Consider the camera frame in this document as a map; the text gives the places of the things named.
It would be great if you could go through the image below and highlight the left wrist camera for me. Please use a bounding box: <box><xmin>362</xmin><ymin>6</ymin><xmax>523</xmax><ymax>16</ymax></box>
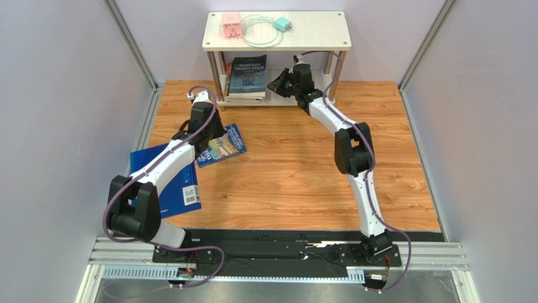
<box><xmin>187</xmin><ymin>90</ymin><xmax>212</xmax><ymax>105</ymax></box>

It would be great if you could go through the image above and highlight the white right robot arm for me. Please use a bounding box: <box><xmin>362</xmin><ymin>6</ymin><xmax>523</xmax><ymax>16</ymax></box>
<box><xmin>267</xmin><ymin>63</ymin><xmax>393</xmax><ymax>262</ymax></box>

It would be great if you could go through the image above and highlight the dark nineteen eighty-four book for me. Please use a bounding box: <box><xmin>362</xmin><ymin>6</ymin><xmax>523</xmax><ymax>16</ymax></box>
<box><xmin>228</xmin><ymin>54</ymin><xmax>268</xmax><ymax>98</ymax></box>

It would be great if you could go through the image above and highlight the orange treehouse book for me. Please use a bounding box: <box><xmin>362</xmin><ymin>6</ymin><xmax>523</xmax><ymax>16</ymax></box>
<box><xmin>224</xmin><ymin>63</ymin><xmax>232</xmax><ymax>97</ymax></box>

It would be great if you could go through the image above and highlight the blue clip file folder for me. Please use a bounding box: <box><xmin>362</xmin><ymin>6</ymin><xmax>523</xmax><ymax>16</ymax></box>
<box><xmin>129</xmin><ymin>144</ymin><xmax>202</xmax><ymax>218</ymax></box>

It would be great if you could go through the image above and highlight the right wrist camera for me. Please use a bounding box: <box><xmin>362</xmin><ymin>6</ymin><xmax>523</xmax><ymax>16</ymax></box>
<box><xmin>293</xmin><ymin>54</ymin><xmax>306</xmax><ymax>65</ymax></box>

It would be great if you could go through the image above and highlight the mint green charger plug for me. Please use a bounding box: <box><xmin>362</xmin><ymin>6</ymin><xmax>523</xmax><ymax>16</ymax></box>
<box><xmin>273</xmin><ymin>16</ymin><xmax>292</xmax><ymax>33</ymax></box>

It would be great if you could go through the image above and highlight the pink power cube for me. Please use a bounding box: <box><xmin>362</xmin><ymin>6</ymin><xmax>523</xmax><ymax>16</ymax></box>
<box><xmin>222</xmin><ymin>12</ymin><xmax>242</xmax><ymax>40</ymax></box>

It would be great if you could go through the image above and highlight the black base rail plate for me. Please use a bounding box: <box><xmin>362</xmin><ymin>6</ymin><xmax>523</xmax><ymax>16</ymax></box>
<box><xmin>150</xmin><ymin>229</ymin><xmax>441</xmax><ymax>278</ymax></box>

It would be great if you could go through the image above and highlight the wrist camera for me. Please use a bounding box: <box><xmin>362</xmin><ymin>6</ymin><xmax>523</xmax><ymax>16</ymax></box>
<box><xmin>293</xmin><ymin>54</ymin><xmax>306</xmax><ymax>65</ymax></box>
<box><xmin>187</xmin><ymin>90</ymin><xmax>212</xmax><ymax>105</ymax></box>

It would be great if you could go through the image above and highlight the white two-tier shelf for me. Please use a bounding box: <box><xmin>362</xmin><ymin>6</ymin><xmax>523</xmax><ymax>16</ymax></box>
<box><xmin>202</xmin><ymin>11</ymin><xmax>352</xmax><ymax>109</ymax></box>

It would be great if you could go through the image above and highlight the light blue treehouse book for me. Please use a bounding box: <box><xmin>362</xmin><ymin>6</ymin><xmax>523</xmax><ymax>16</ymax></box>
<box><xmin>225</xmin><ymin>96</ymin><xmax>263</xmax><ymax>106</ymax></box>

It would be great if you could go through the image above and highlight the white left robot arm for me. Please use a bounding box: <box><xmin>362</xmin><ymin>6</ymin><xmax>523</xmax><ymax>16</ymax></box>
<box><xmin>102</xmin><ymin>100</ymin><xmax>225</xmax><ymax>251</ymax></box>

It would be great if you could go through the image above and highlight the mint green charging cable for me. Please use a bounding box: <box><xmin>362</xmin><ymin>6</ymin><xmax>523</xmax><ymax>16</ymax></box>
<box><xmin>241</xmin><ymin>15</ymin><xmax>284</xmax><ymax>48</ymax></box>

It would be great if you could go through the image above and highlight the blue 91-storey treehouse book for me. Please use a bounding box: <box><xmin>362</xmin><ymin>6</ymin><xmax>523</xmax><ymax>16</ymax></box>
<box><xmin>196</xmin><ymin>123</ymin><xmax>247</xmax><ymax>168</ymax></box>

